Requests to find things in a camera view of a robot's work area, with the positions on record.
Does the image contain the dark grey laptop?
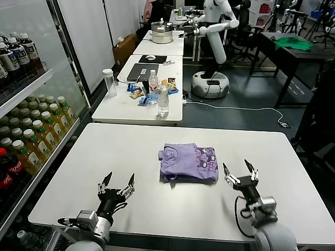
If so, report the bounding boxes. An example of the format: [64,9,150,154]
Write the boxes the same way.
[127,63,160,83]

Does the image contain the green cloth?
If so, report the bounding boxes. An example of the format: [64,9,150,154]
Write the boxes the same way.
[275,36,316,51]

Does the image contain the cluttered white desk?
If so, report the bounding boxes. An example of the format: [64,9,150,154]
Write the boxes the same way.
[169,9,200,26]

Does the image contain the glass door drinks fridge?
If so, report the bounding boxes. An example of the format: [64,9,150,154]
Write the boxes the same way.
[0,0,93,251]

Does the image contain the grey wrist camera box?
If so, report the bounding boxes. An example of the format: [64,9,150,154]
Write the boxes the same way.
[257,196,278,221]
[75,209,98,231]

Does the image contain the small white table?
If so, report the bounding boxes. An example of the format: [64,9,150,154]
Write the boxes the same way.
[132,30,185,57]

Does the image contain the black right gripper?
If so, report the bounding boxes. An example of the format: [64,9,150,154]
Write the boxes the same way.
[222,158,263,203]

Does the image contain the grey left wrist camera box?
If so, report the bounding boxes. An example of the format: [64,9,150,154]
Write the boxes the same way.
[75,209,98,231]

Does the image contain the red label water bottle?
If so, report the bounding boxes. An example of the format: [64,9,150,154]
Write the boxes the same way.
[148,70,160,104]

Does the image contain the black tripod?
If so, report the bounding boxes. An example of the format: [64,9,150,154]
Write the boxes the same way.
[263,4,283,34]

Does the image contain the white floor cable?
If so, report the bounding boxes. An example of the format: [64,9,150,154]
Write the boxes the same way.
[183,98,290,129]

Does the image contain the tan cookie packet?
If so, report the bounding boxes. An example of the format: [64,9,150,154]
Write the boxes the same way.
[130,89,146,100]

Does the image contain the white humanoid wheeled robot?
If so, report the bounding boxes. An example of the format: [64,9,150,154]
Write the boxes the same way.
[180,0,240,100]

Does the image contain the brown cardboard box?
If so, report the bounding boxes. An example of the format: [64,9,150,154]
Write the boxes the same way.
[113,33,137,67]

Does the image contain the black swivel chair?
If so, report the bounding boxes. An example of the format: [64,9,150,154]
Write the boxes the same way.
[229,26,263,64]

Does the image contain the clear unlabelled water bottle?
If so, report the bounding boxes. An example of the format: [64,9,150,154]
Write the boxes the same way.
[157,84,171,118]

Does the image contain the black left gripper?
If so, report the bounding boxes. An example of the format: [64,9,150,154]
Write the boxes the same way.
[97,171,136,215]

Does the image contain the black table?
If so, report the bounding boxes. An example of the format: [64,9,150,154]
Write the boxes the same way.
[250,31,335,109]

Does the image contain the clear tumbler white lid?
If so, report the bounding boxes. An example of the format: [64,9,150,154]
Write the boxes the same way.
[102,68,118,99]

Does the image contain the black high-back office chair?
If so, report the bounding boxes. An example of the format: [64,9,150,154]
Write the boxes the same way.
[234,0,252,30]

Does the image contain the purple t-shirt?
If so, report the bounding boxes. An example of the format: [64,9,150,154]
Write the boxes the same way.
[158,142,219,185]

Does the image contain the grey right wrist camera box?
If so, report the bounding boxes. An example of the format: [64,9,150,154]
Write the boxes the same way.
[257,196,278,221]

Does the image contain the clear water bottle white cap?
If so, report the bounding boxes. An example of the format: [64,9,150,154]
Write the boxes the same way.
[17,230,44,251]

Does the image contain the long white side table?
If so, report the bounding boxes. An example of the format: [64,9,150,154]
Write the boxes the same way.
[91,54,184,124]

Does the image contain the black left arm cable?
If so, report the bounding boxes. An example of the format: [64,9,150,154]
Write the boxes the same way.
[57,217,80,230]

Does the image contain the cola bottle red label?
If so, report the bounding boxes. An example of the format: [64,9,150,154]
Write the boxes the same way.
[0,172,14,196]
[0,147,27,185]

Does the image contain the pink garment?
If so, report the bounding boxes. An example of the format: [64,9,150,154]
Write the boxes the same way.
[144,0,155,24]

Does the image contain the metal steamer pot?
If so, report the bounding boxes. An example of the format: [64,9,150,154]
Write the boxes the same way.
[151,17,175,44]

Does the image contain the black mouse pad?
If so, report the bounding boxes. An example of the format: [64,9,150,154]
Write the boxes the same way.
[138,54,168,64]

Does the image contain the red and white boxes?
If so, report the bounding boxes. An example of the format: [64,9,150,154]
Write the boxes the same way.
[250,0,273,28]

